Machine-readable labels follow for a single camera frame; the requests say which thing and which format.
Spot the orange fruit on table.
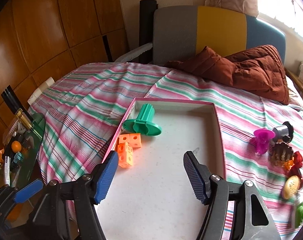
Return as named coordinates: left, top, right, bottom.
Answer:
left=11, top=140, right=22, bottom=153

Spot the teal plastic spool toy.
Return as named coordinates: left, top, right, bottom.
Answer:
left=122, top=103, right=162, bottom=137

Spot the brown wooden massage brush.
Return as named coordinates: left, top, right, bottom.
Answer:
left=271, top=142, right=294, bottom=166

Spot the red glossy capsule case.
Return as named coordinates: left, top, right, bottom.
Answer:
left=289, top=165, right=303, bottom=184

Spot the rust brown quilted blanket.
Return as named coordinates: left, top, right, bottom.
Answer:
left=165, top=44, right=289, bottom=105

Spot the grey yellow blue headboard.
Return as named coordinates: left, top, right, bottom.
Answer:
left=152, top=5, right=286, bottom=66

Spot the pink shallow cardboard box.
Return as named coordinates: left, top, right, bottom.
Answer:
left=95, top=98, right=225, bottom=239

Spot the magenta plastic cup toy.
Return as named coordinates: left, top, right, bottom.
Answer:
left=253, top=128, right=275, bottom=155

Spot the glass side table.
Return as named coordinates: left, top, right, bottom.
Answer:
left=0, top=113, right=46, bottom=189

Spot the green plug-in device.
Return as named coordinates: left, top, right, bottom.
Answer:
left=291, top=199, right=303, bottom=229

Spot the red jigsaw piece block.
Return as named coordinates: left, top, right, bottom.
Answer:
left=293, top=151, right=303, bottom=168

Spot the black silver cylinder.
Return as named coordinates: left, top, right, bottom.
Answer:
left=272, top=121, right=294, bottom=143

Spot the gold capped bottle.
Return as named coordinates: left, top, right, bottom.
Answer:
left=15, top=108, right=34, bottom=132

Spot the orange linked cubes toy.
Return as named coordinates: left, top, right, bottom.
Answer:
left=116, top=133, right=142, bottom=168

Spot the striped pink green bedspread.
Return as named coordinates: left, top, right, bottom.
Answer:
left=29, top=63, right=303, bottom=239

